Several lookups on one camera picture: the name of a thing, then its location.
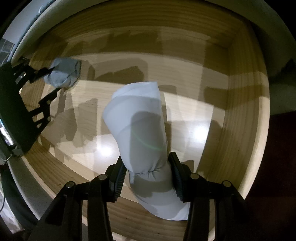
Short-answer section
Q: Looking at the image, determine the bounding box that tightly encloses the grey blue small underwear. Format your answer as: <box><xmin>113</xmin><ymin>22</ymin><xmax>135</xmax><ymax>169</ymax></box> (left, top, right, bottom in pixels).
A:
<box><xmin>44</xmin><ymin>58</ymin><xmax>81</xmax><ymax>88</ymax></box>

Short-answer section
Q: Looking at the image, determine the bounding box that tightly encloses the white underwear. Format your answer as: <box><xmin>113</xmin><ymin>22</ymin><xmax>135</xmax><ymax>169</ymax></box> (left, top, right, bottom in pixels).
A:
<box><xmin>102</xmin><ymin>82</ymin><xmax>189</xmax><ymax>221</ymax></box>

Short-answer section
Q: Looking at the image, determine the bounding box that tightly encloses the wooden drawer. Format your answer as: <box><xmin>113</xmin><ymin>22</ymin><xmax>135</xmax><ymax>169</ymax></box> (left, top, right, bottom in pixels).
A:
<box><xmin>11</xmin><ymin>0</ymin><xmax>271</xmax><ymax>241</ymax></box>

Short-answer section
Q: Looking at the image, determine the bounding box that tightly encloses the grey nightstand cabinet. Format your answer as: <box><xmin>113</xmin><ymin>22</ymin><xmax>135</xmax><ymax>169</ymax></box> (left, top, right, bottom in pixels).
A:
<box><xmin>0</xmin><ymin>0</ymin><xmax>296</xmax><ymax>230</ymax></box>

